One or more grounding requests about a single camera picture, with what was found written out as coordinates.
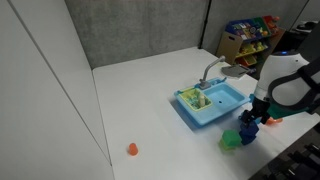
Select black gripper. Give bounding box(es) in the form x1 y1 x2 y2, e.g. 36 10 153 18
237 96 271 127

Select dark blue cube block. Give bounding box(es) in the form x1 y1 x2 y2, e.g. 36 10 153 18
240 133 258 146

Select light blue toy sink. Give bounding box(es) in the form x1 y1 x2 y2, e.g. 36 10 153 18
173 77 252 127

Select light green cube block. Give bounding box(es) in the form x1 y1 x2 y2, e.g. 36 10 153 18
218 138 238 152

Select small beige toy bottle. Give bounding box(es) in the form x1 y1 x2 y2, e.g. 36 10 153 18
198 94 207 109

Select black clamp rig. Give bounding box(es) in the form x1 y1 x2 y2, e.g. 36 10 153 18
256 131 320 180

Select yellow-green dish rack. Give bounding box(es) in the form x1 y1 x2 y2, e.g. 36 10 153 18
178 86 214 112

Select grey toy faucet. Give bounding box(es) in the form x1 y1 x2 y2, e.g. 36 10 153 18
198 55 227 90

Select toy storage shelf with bins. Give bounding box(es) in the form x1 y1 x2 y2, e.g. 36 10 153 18
215 14 287 70

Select small orange toy cup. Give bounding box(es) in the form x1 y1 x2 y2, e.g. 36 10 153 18
128 142 139 157

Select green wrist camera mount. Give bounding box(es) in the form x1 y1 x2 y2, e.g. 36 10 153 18
266 102 303 120

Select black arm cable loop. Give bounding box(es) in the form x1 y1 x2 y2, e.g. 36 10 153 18
267 58 320 112

